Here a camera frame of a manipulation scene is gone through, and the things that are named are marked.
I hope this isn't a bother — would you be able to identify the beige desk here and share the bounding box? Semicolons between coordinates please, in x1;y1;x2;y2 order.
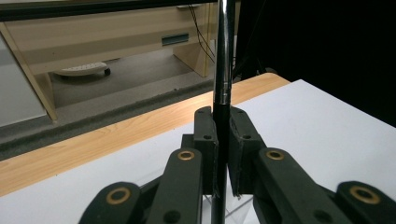
0;0;241;121

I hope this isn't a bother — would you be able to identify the black makeup brush silver ferrule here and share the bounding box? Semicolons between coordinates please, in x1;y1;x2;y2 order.
210;0;236;224

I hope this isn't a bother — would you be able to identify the black cable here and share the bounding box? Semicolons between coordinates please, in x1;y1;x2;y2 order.
188;4;217;64

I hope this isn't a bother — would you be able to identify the clear acrylic organizer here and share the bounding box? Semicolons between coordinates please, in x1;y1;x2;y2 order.
200;193;260;224

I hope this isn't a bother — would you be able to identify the white wheeled base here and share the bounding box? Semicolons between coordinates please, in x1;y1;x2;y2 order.
53;61;112;77

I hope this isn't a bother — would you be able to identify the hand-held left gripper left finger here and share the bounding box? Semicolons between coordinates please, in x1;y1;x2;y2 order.
181;105;219;196

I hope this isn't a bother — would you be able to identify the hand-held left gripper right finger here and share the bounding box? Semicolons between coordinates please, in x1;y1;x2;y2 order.
228;106;268;198

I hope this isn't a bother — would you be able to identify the white table sheet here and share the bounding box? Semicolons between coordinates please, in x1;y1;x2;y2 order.
0;78;396;224

